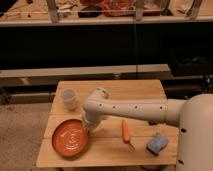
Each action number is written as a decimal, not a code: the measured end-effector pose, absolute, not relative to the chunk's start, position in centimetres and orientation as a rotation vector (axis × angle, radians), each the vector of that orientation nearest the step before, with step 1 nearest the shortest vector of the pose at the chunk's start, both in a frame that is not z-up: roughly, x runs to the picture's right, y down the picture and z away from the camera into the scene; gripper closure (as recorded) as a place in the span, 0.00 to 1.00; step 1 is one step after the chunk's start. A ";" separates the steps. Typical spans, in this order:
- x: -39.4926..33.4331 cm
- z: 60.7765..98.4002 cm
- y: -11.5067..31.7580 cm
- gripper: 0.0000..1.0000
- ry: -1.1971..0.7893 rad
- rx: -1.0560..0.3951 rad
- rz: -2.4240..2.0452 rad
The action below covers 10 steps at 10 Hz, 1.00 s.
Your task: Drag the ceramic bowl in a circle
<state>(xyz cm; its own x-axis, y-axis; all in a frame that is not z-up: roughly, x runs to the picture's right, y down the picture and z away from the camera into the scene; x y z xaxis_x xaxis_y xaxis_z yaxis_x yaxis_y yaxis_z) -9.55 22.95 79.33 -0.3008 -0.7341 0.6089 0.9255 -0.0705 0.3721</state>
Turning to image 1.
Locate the blue sponge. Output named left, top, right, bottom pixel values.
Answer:
left=146, top=133, right=169, bottom=156

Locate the wooden table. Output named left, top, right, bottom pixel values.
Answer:
left=36, top=80, right=178, bottom=168

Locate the orange carrot toy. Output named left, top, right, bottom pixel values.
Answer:
left=121, top=120, right=134, bottom=150

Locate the orange ceramic bowl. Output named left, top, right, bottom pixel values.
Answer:
left=52, top=119, right=88, bottom=157

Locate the metal shelf frame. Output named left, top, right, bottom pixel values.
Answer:
left=0, top=0, right=213, bottom=27

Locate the red object on shelf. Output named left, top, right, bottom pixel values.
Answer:
left=101, top=0, right=135, bottom=17

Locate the translucent plastic cup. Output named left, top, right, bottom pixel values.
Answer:
left=60, top=89, right=77, bottom=110

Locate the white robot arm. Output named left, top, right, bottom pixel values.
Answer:
left=83, top=87, right=213, bottom=171

